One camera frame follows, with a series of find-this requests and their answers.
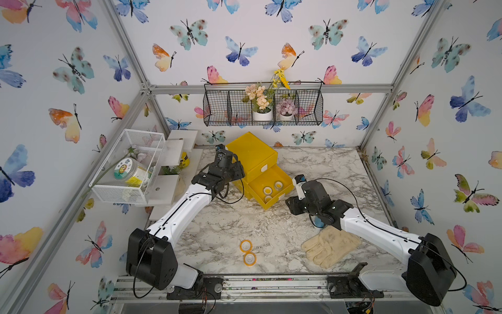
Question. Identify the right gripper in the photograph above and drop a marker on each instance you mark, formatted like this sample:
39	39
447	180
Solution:
293	205

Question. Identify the white pot green plant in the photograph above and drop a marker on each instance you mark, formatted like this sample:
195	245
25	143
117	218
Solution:
170	170

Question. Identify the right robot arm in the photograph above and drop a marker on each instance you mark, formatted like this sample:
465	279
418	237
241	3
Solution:
428	271

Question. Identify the yellow drawer cabinet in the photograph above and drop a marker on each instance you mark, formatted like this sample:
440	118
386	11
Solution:
255	156

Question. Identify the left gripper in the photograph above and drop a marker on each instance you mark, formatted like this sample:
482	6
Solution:
238	168

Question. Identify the clear tape roll top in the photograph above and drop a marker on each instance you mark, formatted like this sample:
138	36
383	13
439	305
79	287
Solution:
278	185

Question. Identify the yellow toy figure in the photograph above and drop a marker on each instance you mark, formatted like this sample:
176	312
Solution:
184	160

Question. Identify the aluminium front rail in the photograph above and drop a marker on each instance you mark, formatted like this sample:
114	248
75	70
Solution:
251	288

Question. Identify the cream work glove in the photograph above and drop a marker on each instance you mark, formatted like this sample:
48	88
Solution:
330	246

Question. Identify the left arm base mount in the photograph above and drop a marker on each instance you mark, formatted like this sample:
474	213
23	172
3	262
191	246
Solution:
204	287

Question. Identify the clear mesh box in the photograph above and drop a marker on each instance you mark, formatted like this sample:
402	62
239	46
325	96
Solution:
146	147

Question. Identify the white pot peach flowers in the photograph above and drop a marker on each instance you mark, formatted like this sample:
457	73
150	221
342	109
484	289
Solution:
261	99

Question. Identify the white pot purple flowers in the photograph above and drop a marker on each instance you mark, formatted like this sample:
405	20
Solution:
287	110

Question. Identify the orange tape roll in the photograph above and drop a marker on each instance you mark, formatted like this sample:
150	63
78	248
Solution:
249	259
246	246

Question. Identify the white stepped shelf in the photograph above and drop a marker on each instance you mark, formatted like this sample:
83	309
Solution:
165	190

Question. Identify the round jar colourful lid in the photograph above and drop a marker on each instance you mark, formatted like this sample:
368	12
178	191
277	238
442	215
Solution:
131	172

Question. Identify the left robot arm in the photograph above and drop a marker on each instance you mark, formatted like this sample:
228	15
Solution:
151	253

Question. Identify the yellow drawer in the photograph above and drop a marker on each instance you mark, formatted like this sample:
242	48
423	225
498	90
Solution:
268	179

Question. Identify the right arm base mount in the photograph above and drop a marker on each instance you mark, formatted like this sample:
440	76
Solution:
348	285

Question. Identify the black wire wall basket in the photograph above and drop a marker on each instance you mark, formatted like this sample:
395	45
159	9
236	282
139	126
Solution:
223	106

